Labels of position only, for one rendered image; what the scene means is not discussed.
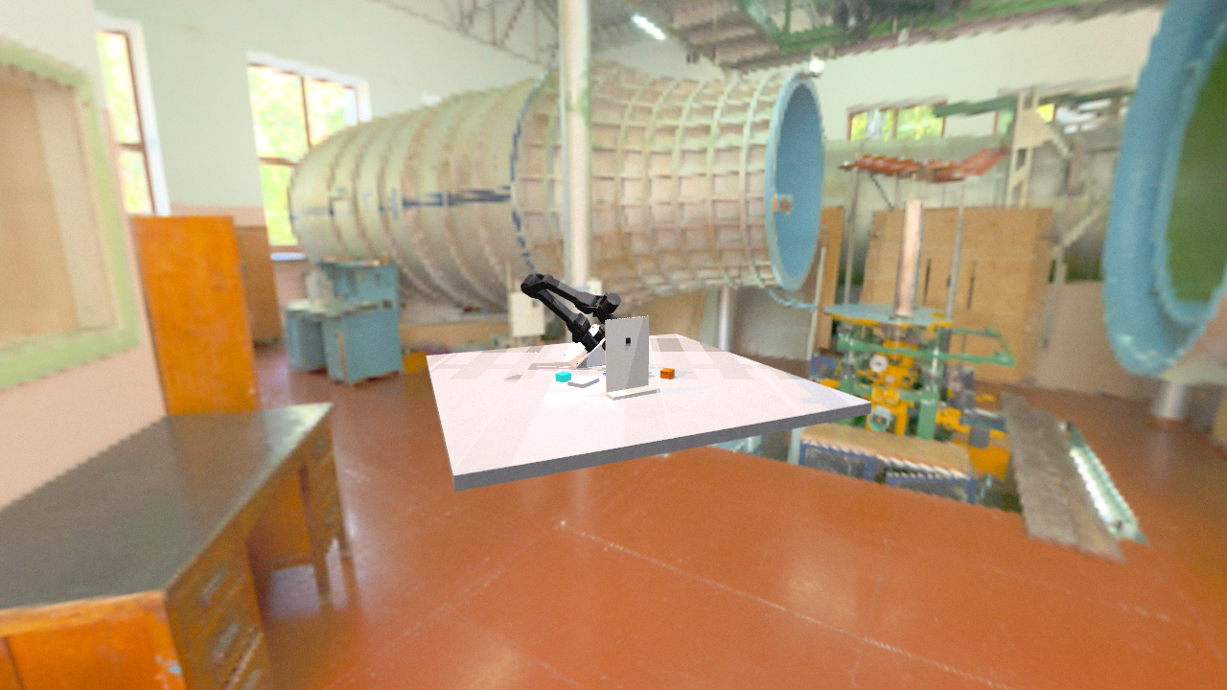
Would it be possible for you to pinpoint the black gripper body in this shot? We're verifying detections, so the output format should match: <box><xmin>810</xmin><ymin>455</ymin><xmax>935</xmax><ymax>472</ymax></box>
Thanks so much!
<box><xmin>601</xmin><ymin>316</ymin><xmax>617</xmax><ymax>351</ymax></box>

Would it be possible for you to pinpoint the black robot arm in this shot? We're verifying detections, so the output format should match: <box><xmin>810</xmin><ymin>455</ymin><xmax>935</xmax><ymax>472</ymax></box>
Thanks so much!
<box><xmin>521</xmin><ymin>273</ymin><xmax>621</xmax><ymax>352</ymax></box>

